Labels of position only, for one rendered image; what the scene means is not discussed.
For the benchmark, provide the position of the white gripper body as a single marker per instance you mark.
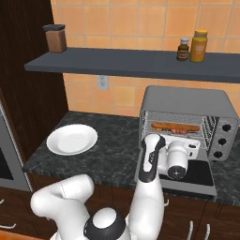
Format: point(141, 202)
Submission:
point(193, 143)

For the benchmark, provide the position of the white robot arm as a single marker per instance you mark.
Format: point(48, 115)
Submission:
point(146, 203)

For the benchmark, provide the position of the reddish kebab skewer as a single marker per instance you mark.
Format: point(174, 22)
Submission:
point(178, 131)

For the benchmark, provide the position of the black toaster oven knob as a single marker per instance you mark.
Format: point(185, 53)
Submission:
point(217, 154)
point(226, 127)
point(222, 141)

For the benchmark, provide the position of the orange baguette bread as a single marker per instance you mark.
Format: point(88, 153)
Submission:
point(165, 126)

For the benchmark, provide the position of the grey toaster oven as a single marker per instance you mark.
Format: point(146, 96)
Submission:
point(187, 100)

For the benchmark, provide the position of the dark wooden cupboard door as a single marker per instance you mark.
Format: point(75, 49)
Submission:
point(117, 197)
point(182, 218)
point(225, 223)

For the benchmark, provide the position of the stainless steel oven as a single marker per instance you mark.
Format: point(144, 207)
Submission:
point(9, 162)

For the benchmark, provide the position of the small brown bottle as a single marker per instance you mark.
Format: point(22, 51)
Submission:
point(183, 51)

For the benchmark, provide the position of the yellow bottle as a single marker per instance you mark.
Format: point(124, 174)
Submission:
point(199, 47)

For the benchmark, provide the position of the white round plate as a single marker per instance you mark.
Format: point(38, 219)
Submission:
point(72, 139)

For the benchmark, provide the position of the brown jar with dark lid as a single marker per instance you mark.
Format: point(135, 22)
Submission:
point(56, 40)

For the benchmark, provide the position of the dark wooden tall cabinet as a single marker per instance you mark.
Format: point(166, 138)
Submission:
point(28, 78)

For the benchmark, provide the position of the dark wooden drawer front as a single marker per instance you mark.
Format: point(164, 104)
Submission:
point(18, 212)

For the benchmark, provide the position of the dark grey wall shelf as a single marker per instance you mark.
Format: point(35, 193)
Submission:
point(131, 64)

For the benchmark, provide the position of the white wall outlet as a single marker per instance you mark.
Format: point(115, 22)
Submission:
point(102, 82)

